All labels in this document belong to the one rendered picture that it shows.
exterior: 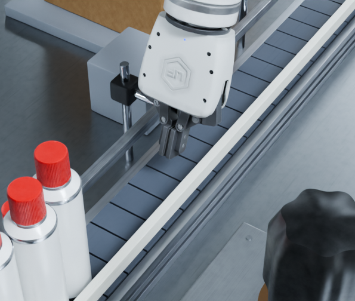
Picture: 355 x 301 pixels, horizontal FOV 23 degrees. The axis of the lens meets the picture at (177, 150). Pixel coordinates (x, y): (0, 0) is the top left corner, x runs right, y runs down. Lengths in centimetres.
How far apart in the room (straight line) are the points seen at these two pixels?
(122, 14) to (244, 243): 47
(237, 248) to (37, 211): 29
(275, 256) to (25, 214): 26
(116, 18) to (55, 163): 56
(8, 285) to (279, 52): 62
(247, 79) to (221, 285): 36
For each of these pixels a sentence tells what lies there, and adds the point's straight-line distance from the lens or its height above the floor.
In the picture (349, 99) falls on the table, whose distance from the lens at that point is 130.
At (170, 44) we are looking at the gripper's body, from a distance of 98.
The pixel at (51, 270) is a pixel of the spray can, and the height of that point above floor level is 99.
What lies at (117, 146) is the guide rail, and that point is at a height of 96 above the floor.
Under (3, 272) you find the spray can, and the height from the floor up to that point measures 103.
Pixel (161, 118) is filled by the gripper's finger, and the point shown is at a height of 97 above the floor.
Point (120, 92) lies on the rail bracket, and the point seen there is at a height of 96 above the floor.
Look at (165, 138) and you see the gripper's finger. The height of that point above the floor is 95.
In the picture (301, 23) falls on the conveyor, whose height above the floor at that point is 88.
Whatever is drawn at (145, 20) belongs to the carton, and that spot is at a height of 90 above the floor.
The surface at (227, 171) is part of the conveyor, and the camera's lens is 110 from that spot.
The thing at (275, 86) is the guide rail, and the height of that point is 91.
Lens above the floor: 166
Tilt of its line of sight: 44 degrees down
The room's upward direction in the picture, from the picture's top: straight up
